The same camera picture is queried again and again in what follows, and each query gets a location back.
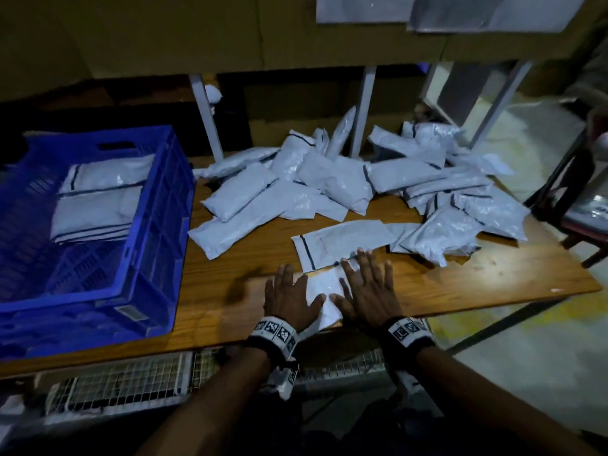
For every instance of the person's left forearm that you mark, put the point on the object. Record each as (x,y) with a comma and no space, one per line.
(204,408)

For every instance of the grey mailer bag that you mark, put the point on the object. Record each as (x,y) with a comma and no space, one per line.
(325,285)

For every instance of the blue plastic crate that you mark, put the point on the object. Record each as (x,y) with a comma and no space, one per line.
(142,280)

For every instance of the left marker wristband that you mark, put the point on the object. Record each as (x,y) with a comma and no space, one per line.
(274,337)

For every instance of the marker wristband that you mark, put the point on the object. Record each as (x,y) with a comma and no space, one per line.
(408,337)
(274,337)

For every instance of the wooden table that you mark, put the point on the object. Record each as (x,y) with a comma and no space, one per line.
(513,270)

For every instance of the person's right forearm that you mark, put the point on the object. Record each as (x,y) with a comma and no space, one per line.
(503,408)

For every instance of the pile of grey mailer bags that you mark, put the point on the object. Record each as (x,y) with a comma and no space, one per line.
(323,185)

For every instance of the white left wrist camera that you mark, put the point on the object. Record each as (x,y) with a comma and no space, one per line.
(282,380)

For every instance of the white metal shelf leg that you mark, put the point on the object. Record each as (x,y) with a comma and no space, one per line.
(501,104)
(206,118)
(363,114)

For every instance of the white printed paper sheet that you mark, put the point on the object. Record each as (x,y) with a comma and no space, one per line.
(456,12)
(366,7)
(541,12)

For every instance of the packed white bags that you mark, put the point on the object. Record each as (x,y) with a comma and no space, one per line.
(100,199)

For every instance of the right marker wristband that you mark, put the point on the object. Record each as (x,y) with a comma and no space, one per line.
(408,337)

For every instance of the person's left hand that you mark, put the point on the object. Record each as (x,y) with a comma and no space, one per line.
(290,304)

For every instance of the person's right hand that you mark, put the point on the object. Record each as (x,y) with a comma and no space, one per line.
(370,294)

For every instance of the brown wooden chair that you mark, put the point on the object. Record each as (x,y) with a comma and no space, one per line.
(579,199)

